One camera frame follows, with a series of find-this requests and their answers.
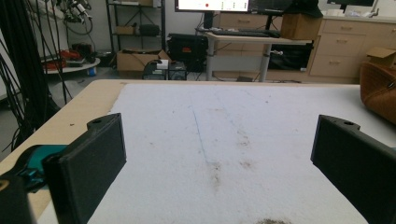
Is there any dark computer monitor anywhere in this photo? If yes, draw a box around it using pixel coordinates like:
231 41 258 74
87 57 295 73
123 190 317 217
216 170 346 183
247 0 295 16

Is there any black keyboard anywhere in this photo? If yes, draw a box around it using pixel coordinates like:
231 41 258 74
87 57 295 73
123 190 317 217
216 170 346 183
211 28 282 39

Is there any round white platform with tools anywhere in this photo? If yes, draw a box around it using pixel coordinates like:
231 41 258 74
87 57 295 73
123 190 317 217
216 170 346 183
41 42 102 77

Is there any black cable bundle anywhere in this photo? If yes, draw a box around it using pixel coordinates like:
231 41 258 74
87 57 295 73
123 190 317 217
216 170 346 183
0 0 68 153

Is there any beige drawer cabinet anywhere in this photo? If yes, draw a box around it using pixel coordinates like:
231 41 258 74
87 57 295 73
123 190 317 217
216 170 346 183
214 12 396 84

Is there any large open cardboard box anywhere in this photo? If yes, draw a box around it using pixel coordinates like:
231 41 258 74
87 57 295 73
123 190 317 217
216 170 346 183
116 48 172 78

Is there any teal and black clamp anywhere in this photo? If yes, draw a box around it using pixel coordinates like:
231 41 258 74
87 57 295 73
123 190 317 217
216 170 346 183
8 144 68 193

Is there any brown cardboard box with hat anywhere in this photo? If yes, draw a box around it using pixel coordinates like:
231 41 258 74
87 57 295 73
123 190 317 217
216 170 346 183
280 0 324 41

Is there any white felt mat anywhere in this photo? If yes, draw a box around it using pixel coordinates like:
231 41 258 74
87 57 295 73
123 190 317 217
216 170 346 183
36 82 396 224

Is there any brown leather bag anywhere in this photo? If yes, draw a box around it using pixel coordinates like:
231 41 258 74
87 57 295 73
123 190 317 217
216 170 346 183
360 61 396 125

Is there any small open cardboard box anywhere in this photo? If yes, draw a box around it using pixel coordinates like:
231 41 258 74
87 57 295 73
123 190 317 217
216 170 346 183
366 46 396 68

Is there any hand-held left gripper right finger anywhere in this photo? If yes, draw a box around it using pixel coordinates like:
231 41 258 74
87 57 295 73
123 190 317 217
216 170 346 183
310 114 396 224

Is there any black wire crate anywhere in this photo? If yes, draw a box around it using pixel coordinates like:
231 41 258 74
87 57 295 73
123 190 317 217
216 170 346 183
142 60 188 81

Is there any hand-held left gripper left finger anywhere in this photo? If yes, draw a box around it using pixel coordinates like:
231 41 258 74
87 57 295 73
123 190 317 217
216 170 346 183
42 112 128 224

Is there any black equipment case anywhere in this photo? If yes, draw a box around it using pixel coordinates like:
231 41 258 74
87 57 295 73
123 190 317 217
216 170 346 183
166 33 209 73

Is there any black metal shelf rack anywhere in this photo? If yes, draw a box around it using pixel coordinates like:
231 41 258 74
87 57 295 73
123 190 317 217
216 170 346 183
105 0 167 67

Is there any white standing desk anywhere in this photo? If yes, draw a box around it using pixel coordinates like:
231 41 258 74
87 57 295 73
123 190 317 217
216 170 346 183
204 31 313 83

